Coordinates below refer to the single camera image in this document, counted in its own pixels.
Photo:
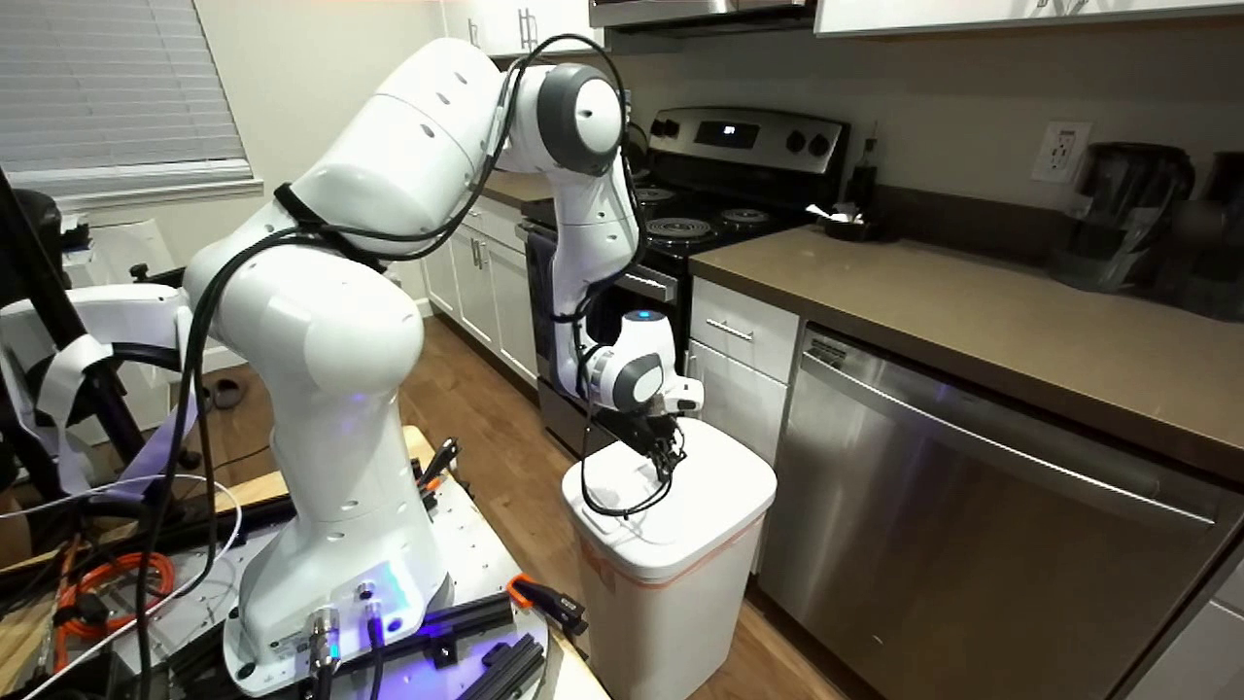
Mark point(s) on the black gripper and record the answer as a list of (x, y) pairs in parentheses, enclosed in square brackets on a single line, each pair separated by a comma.
[(658, 441)]

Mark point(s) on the white bin lid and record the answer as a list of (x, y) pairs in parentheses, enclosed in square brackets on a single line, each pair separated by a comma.
[(661, 527)]

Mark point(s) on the white plastic trash bin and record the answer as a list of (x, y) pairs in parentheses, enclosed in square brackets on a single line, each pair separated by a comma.
[(661, 640)]

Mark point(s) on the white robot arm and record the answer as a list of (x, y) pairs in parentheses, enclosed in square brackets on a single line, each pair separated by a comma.
[(300, 299)]

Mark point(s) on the black clamp with orange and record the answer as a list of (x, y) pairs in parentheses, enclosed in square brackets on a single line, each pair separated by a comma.
[(553, 606)]

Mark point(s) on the white lower cabinets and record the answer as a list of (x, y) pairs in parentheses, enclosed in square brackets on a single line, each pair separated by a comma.
[(479, 280)]

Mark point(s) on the stainless steel dishwasher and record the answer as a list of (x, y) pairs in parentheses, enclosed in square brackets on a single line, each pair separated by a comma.
[(952, 547)]

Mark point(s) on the black oven stove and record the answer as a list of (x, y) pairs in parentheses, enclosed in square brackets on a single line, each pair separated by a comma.
[(713, 178)]

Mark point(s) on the black coffee maker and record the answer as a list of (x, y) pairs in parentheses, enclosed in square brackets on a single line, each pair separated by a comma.
[(1119, 210)]

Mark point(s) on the window blind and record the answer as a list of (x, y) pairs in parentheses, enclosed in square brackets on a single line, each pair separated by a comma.
[(113, 95)]

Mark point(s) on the white wall outlet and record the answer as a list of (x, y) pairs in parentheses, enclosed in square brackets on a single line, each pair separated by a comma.
[(1057, 151)]

